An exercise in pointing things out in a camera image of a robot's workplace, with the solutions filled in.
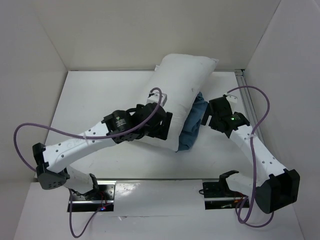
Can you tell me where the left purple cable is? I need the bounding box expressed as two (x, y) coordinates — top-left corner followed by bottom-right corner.
(13, 87), (165, 238)

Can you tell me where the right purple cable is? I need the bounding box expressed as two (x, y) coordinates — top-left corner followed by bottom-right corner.
(226, 85), (273, 228)

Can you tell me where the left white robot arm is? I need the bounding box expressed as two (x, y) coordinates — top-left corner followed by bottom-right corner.
(32, 103), (173, 200)

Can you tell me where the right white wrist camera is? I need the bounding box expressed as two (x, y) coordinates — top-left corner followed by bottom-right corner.
(223, 93), (238, 106)

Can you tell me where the purple cable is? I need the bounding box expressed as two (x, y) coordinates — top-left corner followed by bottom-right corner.
(226, 85), (273, 228)
(13, 87), (165, 238)

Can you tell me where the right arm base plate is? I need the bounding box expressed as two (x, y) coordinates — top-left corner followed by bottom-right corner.
(198, 181), (246, 210)

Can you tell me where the blue pillowcase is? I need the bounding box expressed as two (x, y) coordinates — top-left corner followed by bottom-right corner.
(177, 92), (208, 152)

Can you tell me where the aluminium rail frame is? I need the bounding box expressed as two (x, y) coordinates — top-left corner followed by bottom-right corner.
(234, 69), (259, 127)

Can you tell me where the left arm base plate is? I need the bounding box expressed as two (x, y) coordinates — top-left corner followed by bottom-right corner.
(71, 180), (116, 213)

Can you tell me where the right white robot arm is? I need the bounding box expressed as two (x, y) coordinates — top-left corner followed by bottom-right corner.
(201, 95), (300, 214)

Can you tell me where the white pillow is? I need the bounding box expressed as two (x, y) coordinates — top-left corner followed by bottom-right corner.
(136, 53), (219, 152)

